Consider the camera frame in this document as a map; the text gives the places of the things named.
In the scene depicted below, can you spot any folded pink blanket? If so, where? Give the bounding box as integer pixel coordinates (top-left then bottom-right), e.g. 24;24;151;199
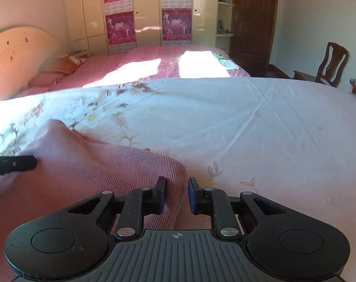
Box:
28;73;64;88

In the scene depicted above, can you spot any dark wooden chair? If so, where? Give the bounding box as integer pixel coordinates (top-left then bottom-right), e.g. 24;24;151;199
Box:
290;42;350;88

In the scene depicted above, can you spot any green and white cloth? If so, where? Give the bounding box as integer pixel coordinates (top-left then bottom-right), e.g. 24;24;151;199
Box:
212;52;240;71

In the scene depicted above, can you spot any pink knit sweater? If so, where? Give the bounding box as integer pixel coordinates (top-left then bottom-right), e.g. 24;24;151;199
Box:
0;119;189;282

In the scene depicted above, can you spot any orange striped pillow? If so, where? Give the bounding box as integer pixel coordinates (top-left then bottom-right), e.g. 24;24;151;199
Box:
38;56;85;76

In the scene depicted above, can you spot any pink bed sheet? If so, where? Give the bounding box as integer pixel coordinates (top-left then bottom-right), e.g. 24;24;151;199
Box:
16;45;252;98

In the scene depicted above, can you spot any cream wooden headboard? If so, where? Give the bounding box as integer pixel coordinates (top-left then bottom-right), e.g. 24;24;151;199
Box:
0;26;63;102

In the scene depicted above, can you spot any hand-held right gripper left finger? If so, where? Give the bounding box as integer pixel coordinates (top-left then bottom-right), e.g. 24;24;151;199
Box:
68;176;167;241

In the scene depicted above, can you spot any floral pillow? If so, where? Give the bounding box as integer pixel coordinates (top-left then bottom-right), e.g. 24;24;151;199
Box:
68;50;93;62

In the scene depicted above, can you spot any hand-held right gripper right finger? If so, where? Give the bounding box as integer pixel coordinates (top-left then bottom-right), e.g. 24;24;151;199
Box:
187;177;287;240

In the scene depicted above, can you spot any cream wardrobe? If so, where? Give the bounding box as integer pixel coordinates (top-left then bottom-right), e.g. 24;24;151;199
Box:
63;0;236;55

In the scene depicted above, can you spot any dark wooden door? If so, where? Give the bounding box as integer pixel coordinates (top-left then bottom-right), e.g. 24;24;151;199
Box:
229;0;280;77

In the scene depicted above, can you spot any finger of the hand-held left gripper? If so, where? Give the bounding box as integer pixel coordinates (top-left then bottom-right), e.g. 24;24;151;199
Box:
0;155;38;177

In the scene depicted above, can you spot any white floral quilt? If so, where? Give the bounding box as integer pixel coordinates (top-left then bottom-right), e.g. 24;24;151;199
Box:
0;77;356;282

